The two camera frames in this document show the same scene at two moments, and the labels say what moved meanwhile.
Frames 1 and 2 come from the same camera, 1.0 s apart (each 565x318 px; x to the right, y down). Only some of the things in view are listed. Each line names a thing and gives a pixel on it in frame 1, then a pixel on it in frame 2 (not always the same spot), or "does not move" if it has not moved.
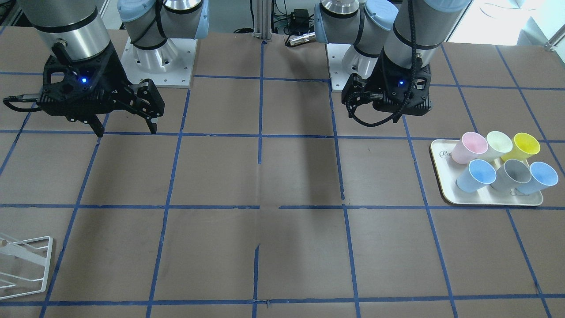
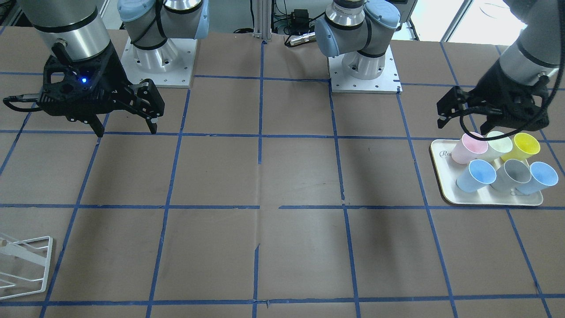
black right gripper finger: [152, 104] does not move
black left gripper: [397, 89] → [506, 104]
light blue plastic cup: [475, 175] does not move
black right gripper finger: [96, 126] does not move
